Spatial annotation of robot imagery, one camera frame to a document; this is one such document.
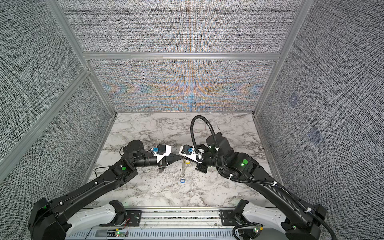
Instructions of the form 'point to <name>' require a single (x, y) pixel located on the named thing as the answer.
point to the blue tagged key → (182, 181)
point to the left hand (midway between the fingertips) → (181, 156)
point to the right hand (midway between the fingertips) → (187, 153)
